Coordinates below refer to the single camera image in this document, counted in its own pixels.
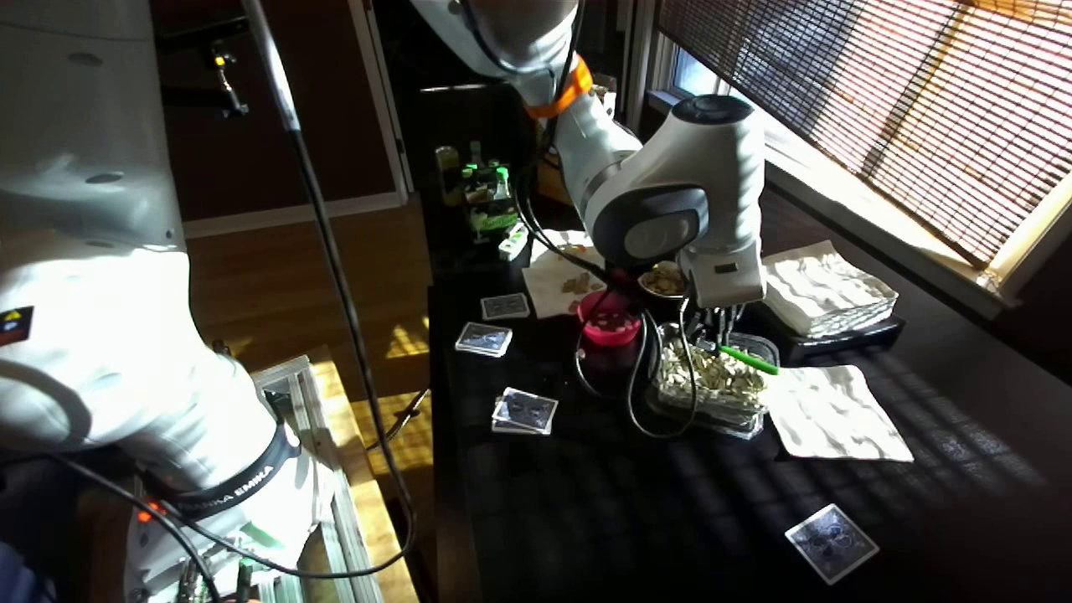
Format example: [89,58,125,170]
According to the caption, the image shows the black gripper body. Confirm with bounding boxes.
[678,291,750,327]

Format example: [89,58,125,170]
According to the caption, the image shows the green plastic spoon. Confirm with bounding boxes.
[718,337,785,378]

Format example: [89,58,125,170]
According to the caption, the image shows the small white bowl with food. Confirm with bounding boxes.
[635,262,697,303]

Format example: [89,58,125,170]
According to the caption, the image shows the pink bowl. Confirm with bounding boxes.
[574,291,645,388]

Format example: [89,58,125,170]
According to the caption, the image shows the transparent plastic container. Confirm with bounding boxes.
[649,327,785,443]

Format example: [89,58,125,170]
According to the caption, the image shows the white foam container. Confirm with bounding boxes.
[756,237,902,340]

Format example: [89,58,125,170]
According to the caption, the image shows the white paper napkin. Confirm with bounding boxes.
[765,361,919,466]

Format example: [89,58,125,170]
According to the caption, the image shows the stained paper towel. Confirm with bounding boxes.
[518,227,613,321]

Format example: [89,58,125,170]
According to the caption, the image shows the green and white small pack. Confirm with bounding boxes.
[495,218,537,264]

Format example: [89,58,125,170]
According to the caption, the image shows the wooden window blind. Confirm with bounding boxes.
[653,0,1072,271]

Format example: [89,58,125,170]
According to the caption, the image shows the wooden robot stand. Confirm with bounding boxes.
[247,350,427,603]

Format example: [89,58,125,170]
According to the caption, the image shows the dark wooden door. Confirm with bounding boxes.
[154,0,412,241]

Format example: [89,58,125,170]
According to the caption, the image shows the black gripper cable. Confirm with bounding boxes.
[571,282,702,446]

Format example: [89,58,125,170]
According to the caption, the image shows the orange strap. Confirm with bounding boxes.
[526,54,596,125]

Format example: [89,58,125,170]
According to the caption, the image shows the aluminium frame rails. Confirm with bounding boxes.
[250,359,377,603]

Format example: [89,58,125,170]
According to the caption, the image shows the metal door handle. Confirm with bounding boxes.
[212,45,253,121]

